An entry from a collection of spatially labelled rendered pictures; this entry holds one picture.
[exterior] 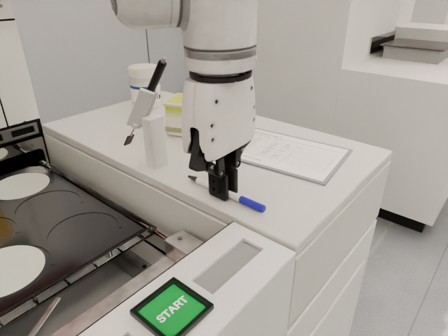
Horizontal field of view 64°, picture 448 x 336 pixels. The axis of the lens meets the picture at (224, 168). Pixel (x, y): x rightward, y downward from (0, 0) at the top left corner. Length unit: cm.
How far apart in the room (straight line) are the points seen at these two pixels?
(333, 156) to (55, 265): 46
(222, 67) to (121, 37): 238
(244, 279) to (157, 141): 28
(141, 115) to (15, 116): 34
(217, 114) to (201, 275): 18
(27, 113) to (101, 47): 186
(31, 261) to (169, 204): 20
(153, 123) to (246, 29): 23
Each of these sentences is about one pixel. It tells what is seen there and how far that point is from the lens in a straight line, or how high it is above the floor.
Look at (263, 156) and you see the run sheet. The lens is 62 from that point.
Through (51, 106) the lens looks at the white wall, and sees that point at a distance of 255.
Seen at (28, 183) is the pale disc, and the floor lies 90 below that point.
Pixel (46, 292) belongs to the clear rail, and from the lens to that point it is 51.
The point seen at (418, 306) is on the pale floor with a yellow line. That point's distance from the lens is 184.
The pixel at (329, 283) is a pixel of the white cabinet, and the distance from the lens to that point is 62.
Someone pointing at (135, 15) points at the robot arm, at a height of 121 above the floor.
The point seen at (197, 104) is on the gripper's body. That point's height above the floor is 111.
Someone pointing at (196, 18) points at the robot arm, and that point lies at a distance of 39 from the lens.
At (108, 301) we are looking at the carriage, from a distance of 50.
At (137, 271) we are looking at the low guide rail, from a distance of 58.
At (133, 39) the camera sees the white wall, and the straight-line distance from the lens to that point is 282.
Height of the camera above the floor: 124
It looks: 28 degrees down
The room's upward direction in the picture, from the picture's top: straight up
